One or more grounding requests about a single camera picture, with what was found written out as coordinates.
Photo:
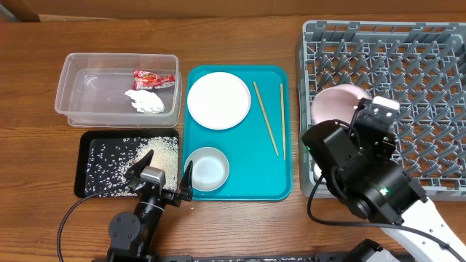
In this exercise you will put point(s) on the clear plastic bin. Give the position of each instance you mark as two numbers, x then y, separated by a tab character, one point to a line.
92	86

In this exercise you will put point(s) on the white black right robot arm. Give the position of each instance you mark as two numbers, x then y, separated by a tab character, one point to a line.
361	175

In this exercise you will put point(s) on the pile of rice grains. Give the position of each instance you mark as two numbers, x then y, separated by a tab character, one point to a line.
110	158

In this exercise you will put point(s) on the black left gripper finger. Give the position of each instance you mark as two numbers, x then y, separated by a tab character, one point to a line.
186	190
136	170

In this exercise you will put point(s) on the small white plate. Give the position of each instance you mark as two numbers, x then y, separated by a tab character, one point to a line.
339	102

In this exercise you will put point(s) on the teal plastic tray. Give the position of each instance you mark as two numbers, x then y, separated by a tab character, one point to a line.
256	173

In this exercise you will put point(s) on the large white plate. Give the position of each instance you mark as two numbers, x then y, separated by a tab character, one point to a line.
219	100

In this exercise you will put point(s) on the red snack wrapper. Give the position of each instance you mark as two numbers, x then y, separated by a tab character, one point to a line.
145	80

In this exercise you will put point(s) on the black waste tray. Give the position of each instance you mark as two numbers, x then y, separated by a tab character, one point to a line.
89	136

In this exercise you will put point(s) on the white tissue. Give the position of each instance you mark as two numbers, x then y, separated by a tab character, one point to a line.
145	102

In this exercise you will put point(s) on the grey dish rack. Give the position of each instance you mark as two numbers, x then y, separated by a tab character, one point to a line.
420	65

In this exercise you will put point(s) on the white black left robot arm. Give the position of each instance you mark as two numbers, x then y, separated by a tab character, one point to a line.
131	233

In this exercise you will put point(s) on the black table clamp mount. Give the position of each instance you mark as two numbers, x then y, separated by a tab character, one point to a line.
366	251

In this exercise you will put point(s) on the wooden chopstick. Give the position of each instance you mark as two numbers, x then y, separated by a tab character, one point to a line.
265	118
282	101

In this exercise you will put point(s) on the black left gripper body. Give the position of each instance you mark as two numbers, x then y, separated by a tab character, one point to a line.
170	197

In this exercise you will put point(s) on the grey bowl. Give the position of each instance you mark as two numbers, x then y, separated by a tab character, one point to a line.
210	168

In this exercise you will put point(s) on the black rail at table edge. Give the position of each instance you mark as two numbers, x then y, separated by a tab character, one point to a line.
244	258

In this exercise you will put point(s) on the white paper cup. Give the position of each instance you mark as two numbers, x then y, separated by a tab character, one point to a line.
317	172

